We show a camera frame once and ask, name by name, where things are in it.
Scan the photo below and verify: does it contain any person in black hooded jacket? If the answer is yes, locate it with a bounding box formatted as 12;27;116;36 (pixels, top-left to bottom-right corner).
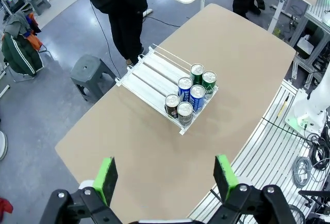
79;0;149;66

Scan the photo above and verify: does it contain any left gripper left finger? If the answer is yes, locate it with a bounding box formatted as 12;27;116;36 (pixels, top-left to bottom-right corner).
38;157;123;224

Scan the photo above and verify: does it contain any clear acrylic can dispenser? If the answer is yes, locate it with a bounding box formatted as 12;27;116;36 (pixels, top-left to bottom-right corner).
115;43;219;135

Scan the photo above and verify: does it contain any aluminium slotted mounting platform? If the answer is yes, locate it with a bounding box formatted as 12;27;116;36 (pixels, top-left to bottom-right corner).
188;79;330;224

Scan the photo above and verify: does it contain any aluminium profile rack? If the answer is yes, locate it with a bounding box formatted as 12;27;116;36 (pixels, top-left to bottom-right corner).
290;0;330;89

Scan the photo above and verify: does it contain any yellow handled tool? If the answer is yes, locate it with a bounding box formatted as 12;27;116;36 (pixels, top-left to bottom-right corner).
277;95;290;118

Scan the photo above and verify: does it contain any black folding stand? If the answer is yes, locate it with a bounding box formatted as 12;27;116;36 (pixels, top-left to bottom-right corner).
298;189;330;211

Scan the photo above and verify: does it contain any black beverage can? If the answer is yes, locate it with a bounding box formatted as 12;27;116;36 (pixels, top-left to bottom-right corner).
177;101;194;127
164;94;181;119

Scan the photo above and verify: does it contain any grey plastic stool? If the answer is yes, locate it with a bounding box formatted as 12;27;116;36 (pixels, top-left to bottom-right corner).
26;0;52;16
70;55;117;102

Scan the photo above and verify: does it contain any green jacket with white stripes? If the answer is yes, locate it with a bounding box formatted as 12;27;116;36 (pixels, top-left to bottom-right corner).
1;32;44;77

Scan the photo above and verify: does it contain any orange cloth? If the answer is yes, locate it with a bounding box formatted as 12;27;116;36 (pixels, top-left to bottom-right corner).
25;12;43;52

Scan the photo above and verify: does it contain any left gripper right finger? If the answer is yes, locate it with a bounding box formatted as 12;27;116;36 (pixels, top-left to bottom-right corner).
210;154;297;224

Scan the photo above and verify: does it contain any red cloth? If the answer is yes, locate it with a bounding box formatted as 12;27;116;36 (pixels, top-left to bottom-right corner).
0;197;14;221

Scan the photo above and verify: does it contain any green beverage can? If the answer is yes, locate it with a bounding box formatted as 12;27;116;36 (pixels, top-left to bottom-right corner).
190;63;205;85
202;71;217;95

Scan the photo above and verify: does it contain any black cable bundle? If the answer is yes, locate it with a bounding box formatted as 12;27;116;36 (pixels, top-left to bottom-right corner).
308;133;330;171

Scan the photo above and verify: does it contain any blue Pocari Sweat can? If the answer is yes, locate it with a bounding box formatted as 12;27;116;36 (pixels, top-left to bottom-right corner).
177;77;193;102
189;84;206;112

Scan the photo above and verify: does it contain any grey coiled cable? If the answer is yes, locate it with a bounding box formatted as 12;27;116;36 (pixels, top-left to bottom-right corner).
293;156;315;189

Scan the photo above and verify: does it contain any grey hoodie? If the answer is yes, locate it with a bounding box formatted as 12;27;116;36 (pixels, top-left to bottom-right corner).
3;11;36;38

